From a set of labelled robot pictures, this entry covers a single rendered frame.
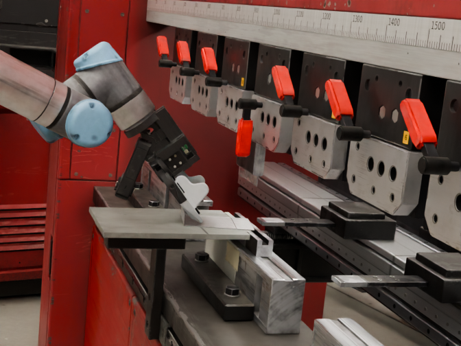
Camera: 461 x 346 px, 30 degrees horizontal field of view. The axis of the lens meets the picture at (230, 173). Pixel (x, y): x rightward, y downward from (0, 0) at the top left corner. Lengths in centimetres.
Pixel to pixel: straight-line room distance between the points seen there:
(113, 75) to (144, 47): 89
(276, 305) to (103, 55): 52
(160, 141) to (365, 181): 57
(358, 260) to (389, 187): 70
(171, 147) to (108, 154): 90
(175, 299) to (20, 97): 47
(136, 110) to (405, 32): 64
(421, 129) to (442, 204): 8
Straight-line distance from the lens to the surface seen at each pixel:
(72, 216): 244
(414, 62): 100
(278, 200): 211
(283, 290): 142
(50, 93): 136
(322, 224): 168
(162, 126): 155
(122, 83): 152
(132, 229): 151
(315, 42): 126
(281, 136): 135
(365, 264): 169
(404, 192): 99
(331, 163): 117
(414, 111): 92
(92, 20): 237
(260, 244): 152
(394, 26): 105
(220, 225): 158
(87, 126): 136
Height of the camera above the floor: 139
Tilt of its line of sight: 11 degrees down
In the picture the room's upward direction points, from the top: 6 degrees clockwise
